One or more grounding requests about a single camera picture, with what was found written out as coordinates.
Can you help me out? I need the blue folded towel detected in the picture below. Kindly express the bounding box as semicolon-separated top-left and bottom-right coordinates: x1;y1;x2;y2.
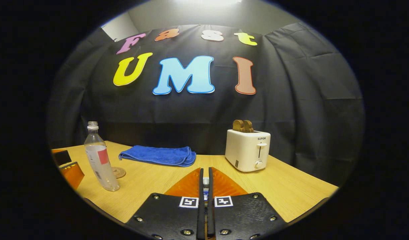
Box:
119;145;197;167

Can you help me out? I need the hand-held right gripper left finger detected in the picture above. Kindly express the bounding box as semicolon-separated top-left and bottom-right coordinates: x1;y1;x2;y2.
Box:
126;167;205;240

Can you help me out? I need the clear plastic water bottle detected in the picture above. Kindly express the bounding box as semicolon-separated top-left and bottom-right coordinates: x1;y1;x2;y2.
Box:
84;121;120;192

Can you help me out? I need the black backdrop cloth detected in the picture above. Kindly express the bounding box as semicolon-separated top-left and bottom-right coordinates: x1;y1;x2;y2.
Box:
48;23;365;187

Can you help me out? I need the ceiling light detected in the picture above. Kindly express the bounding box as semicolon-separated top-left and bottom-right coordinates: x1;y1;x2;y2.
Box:
173;0;243;6

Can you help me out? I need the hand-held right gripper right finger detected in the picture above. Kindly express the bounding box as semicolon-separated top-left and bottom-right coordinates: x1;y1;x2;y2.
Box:
208;167;288;240

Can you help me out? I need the white toaster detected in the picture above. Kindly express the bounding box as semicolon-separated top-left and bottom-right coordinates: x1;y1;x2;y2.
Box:
225;129;271;173

